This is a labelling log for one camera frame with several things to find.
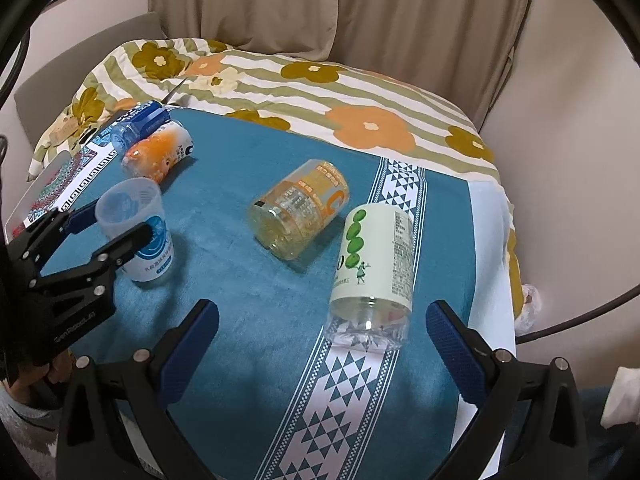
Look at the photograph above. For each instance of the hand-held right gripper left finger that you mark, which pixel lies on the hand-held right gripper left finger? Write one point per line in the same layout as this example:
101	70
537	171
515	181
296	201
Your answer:
186	360

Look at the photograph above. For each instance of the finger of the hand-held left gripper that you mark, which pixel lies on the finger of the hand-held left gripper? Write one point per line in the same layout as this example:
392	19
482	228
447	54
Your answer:
125	248
82	217

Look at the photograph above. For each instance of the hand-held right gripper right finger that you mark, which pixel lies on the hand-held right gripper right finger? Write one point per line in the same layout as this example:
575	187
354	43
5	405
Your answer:
456	357

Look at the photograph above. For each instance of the white cup with blue label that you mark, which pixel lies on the white cup with blue label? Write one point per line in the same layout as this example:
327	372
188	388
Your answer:
150	255

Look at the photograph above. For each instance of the person's left forearm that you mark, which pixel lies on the person's left forearm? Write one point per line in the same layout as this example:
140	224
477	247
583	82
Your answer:
22	425

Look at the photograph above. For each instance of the orange and white cup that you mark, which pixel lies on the orange and white cup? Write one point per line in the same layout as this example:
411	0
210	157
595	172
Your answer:
160	152

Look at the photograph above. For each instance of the clear cup with blue label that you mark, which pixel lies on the clear cup with blue label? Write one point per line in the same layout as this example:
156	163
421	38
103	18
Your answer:
137	125

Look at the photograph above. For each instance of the clear cup with green-dotted label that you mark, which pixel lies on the clear cup with green-dotted label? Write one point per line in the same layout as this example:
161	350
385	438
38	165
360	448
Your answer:
372	270

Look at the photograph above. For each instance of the clear cup with orange label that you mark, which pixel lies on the clear cup with orange label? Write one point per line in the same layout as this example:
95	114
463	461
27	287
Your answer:
300	210

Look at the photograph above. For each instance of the person's left hand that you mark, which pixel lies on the person's left hand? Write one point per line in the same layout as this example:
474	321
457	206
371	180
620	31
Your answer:
27	380

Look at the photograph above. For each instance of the mandala patterned book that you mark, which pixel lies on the mandala patterned book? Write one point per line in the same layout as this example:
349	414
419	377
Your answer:
55	185

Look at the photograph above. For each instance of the clear plastic bag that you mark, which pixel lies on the clear plastic bag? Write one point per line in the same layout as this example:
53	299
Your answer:
529	310

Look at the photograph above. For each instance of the beige paper tag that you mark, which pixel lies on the beige paper tag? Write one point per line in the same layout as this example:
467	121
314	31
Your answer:
65	129

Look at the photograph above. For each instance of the teal patterned cloth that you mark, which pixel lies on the teal patterned cloth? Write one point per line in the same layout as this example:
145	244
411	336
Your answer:
240	285

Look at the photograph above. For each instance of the grey headboard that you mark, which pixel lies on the grey headboard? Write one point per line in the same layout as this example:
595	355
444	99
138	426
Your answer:
55	70

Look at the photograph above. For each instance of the person's blue jeans leg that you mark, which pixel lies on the person's blue jeans leg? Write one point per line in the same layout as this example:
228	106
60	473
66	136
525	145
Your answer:
595	440

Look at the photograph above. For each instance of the white cloth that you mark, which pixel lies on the white cloth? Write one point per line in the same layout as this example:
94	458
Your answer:
625	400

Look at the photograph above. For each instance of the floral striped blanket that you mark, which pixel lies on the floral striped blanket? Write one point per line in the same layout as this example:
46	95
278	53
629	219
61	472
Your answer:
360	105

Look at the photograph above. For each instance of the beige curtain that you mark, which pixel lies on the beige curtain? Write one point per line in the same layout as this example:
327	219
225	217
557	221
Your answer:
400	15

